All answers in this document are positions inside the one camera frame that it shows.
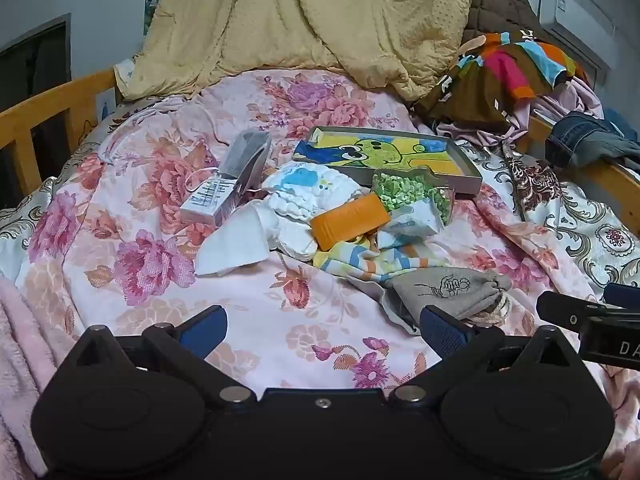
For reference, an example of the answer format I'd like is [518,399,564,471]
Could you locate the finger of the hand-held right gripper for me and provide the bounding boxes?
[603,282,640,312]
[536,290,609,332]

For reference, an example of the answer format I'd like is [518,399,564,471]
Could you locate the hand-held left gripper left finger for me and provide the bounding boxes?
[67,304,257,407]

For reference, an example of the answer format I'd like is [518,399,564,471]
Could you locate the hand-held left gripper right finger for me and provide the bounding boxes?
[387,304,576,405]

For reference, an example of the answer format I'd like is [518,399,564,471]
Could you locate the white teal wipes packet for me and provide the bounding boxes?
[377,200,446,248]

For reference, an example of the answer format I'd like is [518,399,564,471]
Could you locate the striped pastel towel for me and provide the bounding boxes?
[312,237,451,283]

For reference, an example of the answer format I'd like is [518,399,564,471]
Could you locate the orange plastic pack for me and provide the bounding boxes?
[310,194,391,252]

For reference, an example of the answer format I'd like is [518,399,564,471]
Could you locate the cartoon print tray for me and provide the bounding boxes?
[292,126,483,196]

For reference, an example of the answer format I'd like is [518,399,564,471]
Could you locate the white muslin cloth blue print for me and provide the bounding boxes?
[260,161,372,262]

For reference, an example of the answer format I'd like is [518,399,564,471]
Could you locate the pink floral bed sheet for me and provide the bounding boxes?
[0,70,640,396]

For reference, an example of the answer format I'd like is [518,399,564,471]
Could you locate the white gold brocade cloth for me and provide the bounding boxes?
[475,145,640,311]

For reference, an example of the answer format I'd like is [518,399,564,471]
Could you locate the plain white cloth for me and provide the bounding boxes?
[194,200,281,277]

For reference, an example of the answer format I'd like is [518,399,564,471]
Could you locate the white printed box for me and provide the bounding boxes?
[179,167,251,227]

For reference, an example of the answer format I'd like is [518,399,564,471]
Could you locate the green patterned packet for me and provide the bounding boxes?
[372,170,456,226]

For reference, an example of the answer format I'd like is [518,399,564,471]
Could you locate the blue jeans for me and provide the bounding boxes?
[544,110,640,173]

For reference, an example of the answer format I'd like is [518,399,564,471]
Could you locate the pink fleece blanket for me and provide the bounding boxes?
[0,275,76,480]

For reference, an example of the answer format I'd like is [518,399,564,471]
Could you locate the lavender cloth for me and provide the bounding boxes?
[435,77,606,156]

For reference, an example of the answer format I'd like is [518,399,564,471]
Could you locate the brown colourful striped garment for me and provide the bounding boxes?
[415,30,591,133]

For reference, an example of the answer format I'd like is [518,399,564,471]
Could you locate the white air conditioner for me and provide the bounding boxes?
[537,0,618,78]

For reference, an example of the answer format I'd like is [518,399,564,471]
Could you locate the brown quilted blanket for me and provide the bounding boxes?
[462,0,543,46]

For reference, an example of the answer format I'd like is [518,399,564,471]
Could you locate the yellow quilt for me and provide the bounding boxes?
[120,0,473,103]

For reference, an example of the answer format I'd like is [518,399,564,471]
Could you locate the grey drawstring pouch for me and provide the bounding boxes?
[385,266,513,333]

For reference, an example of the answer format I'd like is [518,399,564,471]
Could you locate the white cord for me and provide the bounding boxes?
[97,105,223,193]

